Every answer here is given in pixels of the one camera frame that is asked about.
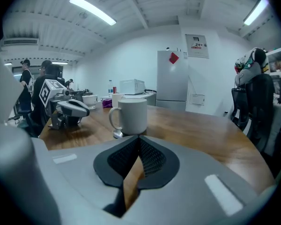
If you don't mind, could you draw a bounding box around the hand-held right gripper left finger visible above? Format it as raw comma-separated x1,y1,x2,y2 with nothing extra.
31,135,141,225

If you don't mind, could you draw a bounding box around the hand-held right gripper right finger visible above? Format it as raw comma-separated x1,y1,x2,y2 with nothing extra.
120,135,276,225

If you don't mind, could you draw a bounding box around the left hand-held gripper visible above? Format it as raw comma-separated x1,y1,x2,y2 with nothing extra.
38,78,91,130

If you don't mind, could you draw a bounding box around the white bowl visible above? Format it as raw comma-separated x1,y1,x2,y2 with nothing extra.
81,94,99,110

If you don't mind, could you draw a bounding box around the white microwave oven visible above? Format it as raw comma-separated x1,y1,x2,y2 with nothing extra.
119,78,146,96

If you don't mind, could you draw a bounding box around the white side table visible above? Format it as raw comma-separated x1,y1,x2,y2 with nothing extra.
99,91,157,107

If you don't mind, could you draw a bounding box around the ceiling air vent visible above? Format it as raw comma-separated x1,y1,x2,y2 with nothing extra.
1,38,39,46

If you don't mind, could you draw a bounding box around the ceiling tube light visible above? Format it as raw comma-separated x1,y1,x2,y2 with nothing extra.
243,0,270,26
68,0,118,26

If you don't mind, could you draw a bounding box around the black mesh office chair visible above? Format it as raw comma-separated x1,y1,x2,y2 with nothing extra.
230,73,276,151

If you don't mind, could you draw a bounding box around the silver refrigerator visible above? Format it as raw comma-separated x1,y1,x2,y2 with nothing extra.
156,50,189,112

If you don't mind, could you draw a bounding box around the red paper decoration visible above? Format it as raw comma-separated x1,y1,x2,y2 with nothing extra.
169,52,180,65

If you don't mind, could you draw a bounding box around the plush toy on chair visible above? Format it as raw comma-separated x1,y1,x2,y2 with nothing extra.
234,46,270,86

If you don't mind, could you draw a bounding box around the white electrical panel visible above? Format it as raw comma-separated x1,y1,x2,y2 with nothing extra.
185,33,210,59

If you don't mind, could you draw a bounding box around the white mug with handle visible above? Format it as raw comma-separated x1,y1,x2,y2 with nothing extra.
111,93,126,109

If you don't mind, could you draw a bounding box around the white wall box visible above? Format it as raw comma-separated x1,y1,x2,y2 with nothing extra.
190,93,206,106

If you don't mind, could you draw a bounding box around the white wall shelf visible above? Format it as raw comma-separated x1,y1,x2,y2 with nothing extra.
265,44,281,104

